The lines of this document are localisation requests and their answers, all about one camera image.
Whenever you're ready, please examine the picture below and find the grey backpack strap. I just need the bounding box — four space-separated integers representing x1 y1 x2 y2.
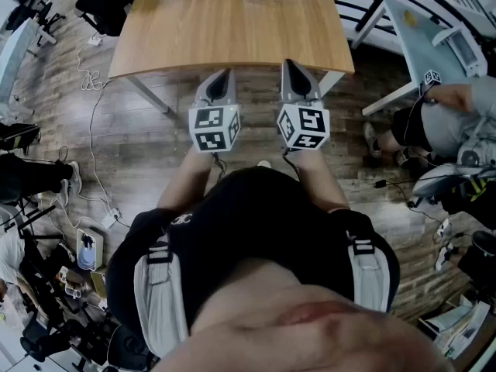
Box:
133 232 191 358
346 230 392 313

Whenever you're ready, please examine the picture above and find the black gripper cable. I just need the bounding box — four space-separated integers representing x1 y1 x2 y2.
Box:
282 148 301 181
211 151 229 182

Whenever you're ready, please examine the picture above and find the white table leg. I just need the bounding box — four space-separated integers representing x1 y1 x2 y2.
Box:
320 70 346 97
123 74 176 116

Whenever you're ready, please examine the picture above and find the person's left forearm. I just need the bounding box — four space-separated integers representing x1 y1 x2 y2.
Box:
157 145 215 211

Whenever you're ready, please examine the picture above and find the white shelf with papers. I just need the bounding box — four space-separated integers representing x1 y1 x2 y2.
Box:
417 295 494 360

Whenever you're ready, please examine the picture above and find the black metal railing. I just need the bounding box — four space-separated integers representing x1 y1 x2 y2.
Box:
328 0 496 38

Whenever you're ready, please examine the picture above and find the person's right forearm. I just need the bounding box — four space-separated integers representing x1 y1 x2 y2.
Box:
288 148 350 212

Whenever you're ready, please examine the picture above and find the black floor cable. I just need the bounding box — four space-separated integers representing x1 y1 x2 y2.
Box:
373 179 443 225

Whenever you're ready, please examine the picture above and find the white desktop rack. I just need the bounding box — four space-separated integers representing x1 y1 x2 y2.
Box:
432 25 488 78

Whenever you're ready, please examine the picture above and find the white floor cable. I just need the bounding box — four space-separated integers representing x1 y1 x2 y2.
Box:
76 33 117 216

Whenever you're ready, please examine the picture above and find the light blue table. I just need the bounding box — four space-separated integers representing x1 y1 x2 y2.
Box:
362 0 490 116

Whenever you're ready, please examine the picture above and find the black mesh office chair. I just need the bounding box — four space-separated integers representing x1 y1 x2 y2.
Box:
75 0 145 38

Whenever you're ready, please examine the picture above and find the person's face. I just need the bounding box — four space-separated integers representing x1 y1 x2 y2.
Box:
150 261 454 372

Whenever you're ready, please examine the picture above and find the black swivel chair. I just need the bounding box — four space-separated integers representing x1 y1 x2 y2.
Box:
5 0 66 35

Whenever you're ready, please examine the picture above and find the white power strip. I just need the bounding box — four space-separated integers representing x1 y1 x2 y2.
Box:
101 207 122 230

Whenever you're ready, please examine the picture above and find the person's black shirt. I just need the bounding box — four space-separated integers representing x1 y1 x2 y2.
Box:
106 167 400 348

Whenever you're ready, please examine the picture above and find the white storage box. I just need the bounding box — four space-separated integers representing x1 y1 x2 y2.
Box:
75 227 105 273

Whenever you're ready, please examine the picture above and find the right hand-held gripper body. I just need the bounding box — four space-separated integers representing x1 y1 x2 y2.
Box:
276 98 331 152

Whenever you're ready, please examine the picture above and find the white desk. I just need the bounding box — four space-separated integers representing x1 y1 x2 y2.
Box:
0 17 58 112

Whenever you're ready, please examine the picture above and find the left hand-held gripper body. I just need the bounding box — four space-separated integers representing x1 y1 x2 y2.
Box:
188 98 243 154

